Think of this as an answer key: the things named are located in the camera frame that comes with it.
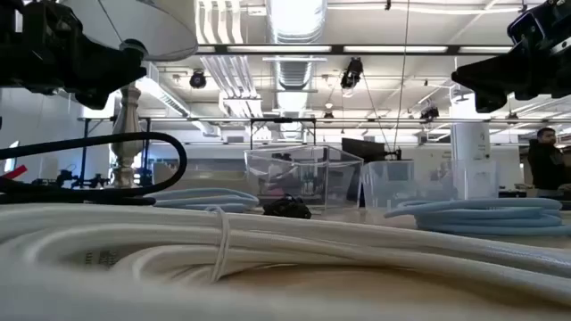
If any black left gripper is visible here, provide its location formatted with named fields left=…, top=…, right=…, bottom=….
left=0, top=28, right=148, bottom=111

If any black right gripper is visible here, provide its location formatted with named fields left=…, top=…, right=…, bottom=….
left=451, top=35, right=571, bottom=114

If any light blue cable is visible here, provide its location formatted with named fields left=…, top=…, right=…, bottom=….
left=383, top=197, right=571, bottom=238
left=149, top=186, right=261, bottom=214

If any black cable bundle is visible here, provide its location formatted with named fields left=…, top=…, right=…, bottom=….
left=261, top=193, right=313, bottom=220

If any white cable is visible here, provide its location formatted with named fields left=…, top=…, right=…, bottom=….
left=0, top=202, right=571, bottom=321

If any turned lamp stand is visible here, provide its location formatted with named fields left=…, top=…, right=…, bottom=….
left=109, top=38, right=149, bottom=189

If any white lamp shade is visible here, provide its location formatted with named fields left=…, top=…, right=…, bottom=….
left=57, top=0, right=200, bottom=62

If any person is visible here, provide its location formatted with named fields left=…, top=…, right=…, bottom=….
left=527, top=127, right=571, bottom=200

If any round black ceiling fixture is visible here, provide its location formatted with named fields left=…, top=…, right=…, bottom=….
left=188, top=70, right=208, bottom=90

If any red tape strip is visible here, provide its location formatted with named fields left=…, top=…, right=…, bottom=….
left=0, top=164, right=29, bottom=180

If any frosted plastic bin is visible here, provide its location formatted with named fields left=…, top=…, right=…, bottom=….
left=152, top=158, right=247, bottom=192

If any black monitor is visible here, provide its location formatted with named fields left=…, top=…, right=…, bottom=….
left=341, top=136, right=402, bottom=164

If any black overhead bar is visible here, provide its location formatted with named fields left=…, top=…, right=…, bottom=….
left=195, top=43, right=514, bottom=56

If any thick black cable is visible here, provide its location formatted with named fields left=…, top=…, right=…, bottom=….
left=0, top=131, right=189, bottom=206

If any black hanging camera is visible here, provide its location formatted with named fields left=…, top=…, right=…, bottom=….
left=418, top=103, right=441, bottom=122

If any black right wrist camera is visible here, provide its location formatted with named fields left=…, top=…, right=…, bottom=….
left=506, top=8, right=550, bottom=46

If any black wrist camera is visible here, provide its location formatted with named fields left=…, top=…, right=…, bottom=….
left=506, top=8, right=550, bottom=46
left=21, top=0, right=75, bottom=45

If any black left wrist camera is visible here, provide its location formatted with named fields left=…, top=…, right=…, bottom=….
left=21, top=0, right=75, bottom=45

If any black overhead camera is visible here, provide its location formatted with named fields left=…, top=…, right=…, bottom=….
left=339, top=56, right=365, bottom=90

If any silver ceiling duct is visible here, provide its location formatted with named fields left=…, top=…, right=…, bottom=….
left=266, top=0, right=329, bottom=144

